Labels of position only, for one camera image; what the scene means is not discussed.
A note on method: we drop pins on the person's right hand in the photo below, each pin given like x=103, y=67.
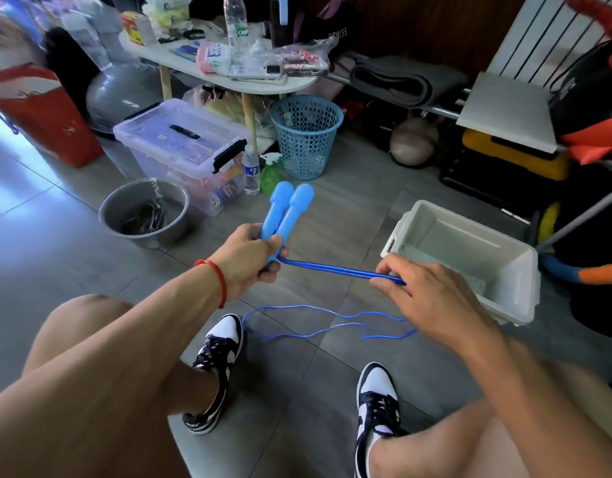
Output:
x=435, y=298

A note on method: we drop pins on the person's left hand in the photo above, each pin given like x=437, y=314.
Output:
x=244, y=259

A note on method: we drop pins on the white plastic bin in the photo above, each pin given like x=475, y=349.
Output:
x=465, y=249

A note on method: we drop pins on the person's right forearm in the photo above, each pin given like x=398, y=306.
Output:
x=555, y=413

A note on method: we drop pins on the person's left forearm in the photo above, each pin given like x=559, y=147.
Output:
x=87, y=393

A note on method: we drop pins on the person's right leg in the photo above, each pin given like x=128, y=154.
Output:
x=465, y=443

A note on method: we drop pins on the person's leg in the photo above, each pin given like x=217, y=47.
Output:
x=67, y=343
x=465, y=443

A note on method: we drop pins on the person's left leg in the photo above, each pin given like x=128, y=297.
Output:
x=67, y=343

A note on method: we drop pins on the small plastic water bottle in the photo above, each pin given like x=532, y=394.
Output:
x=251, y=172

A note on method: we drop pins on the green spray bottle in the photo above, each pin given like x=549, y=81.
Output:
x=270, y=174

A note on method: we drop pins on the black white left shoe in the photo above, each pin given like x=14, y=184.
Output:
x=218, y=363

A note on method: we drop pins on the black white shoe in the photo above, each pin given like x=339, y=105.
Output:
x=218, y=363
x=375, y=413

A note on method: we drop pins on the black white right shoe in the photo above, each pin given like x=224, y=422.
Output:
x=375, y=413

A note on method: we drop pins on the blue mesh plastic basket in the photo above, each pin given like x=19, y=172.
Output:
x=306, y=139

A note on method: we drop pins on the grey metal basin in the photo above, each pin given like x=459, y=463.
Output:
x=115, y=214

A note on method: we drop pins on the clear bin with black latches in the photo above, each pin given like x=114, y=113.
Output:
x=172, y=139

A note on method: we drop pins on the multicoloured hula hoop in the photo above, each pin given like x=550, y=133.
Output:
x=589, y=271

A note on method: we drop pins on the brown ball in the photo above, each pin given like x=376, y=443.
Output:
x=413, y=142

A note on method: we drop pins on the yellow black case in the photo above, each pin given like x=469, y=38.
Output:
x=513, y=154

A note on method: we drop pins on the white metal pole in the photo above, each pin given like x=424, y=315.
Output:
x=582, y=219

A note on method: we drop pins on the grey flat board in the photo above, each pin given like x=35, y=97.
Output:
x=507, y=112

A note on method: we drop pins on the pink white packet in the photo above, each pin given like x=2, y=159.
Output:
x=214, y=57

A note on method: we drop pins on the grey exercise ball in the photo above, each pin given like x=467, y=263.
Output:
x=122, y=94

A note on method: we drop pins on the clear plastic bag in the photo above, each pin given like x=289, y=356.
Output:
x=304, y=59

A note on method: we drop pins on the white round table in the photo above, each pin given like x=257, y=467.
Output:
x=176, y=54

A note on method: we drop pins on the grey folded mat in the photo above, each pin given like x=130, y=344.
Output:
x=410, y=79

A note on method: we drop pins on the large plastic water bottle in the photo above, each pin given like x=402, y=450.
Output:
x=236, y=17

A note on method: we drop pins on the red bag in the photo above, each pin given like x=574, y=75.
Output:
x=42, y=114

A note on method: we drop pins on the black red inflatable toy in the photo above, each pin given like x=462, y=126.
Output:
x=594, y=104

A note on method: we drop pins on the white blue tumbler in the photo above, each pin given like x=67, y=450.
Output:
x=283, y=5

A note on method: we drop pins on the white green pack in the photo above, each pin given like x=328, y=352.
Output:
x=166, y=10

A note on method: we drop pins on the white plastic bag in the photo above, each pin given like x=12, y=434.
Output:
x=87, y=34

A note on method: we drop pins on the white radiator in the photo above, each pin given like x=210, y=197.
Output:
x=540, y=34

